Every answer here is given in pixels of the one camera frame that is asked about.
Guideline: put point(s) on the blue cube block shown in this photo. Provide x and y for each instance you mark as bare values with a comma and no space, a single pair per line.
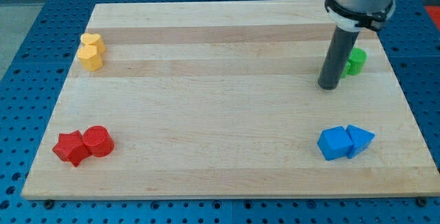
334,143

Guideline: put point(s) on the green block behind rod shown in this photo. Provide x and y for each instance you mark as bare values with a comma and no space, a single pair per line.
346,70

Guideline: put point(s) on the red cylinder block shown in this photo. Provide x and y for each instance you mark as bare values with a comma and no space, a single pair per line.
98,141

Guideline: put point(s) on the yellow hexagon block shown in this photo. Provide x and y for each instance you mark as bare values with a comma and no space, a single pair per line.
90,58

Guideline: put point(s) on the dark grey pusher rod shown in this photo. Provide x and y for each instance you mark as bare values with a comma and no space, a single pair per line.
340,48

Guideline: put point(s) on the yellow heart block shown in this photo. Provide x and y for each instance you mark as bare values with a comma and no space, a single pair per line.
95,40

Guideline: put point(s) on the green cylinder block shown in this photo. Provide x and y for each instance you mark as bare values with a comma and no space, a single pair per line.
357,60

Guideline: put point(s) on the blue triangle block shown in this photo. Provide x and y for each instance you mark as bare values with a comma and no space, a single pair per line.
361,140

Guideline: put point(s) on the red star block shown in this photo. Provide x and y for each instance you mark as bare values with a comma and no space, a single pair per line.
70,148

